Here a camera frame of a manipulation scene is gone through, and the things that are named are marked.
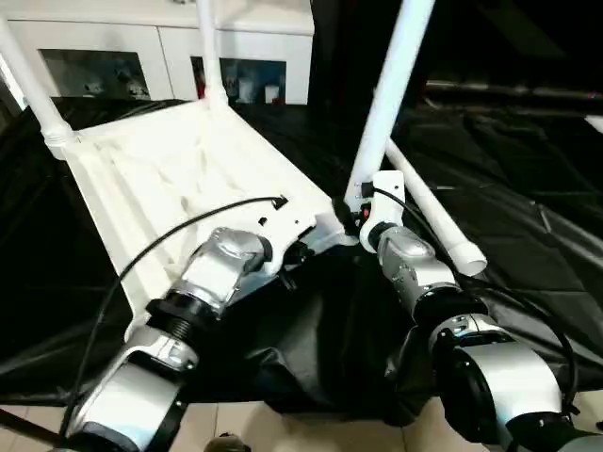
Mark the white plastic table top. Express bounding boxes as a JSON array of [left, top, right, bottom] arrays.
[[44, 96, 360, 341]]

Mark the black plastic mat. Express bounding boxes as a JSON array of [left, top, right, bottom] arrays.
[[0, 96, 603, 428]]

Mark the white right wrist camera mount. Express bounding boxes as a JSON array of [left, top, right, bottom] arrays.
[[358, 170, 407, 253]]

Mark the dark rounded robot foot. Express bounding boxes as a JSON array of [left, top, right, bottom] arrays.
[[206, 435, 246, 452]]

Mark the white plastic table leg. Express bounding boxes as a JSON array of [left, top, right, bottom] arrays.
[[194, 0, 230, 107], [342, 0, 437, 223], [0, 16, 79, 148], [384, 139, 489, 277]]

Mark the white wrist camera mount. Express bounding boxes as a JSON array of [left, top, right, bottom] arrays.
[[256, 200, 318, 280], [358, 170, 407, 253]]

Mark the black metal table foot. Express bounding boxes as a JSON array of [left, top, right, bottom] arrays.
[[0, 407, 65, 446]]

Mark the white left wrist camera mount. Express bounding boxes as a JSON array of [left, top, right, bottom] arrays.
[[256, 200, 318, 280]]

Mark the large black box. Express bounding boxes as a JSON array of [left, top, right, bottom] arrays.
[[308, 0, 603, 110]]

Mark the white glass-door cabinet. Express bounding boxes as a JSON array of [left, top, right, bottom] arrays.
[[2, 0, 315, 105]]

